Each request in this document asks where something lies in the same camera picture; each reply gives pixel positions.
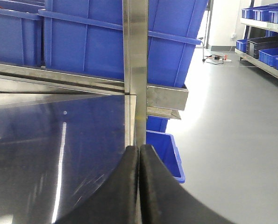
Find stainless steel shelf frame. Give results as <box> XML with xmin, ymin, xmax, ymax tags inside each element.
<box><xmin>0</xmin><ymin>0</ymin><xmax>188</xmax><ymax>146</ymax></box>

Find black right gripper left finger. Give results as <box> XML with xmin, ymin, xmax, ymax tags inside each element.
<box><xmin>56</xmin><ymin>146</ymin><xmax>139</xmax><ymax>224</ymax></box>

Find blue bin below table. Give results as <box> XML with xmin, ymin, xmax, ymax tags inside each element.
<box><xmin>146</xmin><ymin>116</ymin><xmax>185</xmax><ymax>183</ymax></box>

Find blue bin with red items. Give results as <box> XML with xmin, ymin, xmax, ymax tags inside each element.
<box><xmin>0</xmin><ymin>0</ymin><xmax>44</xmax><ymax>67</ymax></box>

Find cables and power strip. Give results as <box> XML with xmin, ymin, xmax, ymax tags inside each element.
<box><xmin>201</xmin><ymin>54</ymin><xmax>232</xmax><ymax>65</ymax></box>

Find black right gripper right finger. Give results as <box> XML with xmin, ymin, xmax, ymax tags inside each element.
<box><xmin>139</xmin><ymin>144</ymin><xmax>231</xmax><ymax>224</ymax></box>

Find steel rack with bins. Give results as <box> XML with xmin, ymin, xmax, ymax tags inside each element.
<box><xmin>235</xmin><ymin>1</ymin><xmax>278</xmax><ymax>79</ymax></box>

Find blue bin right of post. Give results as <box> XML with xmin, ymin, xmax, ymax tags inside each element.
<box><xmin>39</xmin><ymin>0</ymin><xmax>207</xmax><ymax>88</ymax></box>

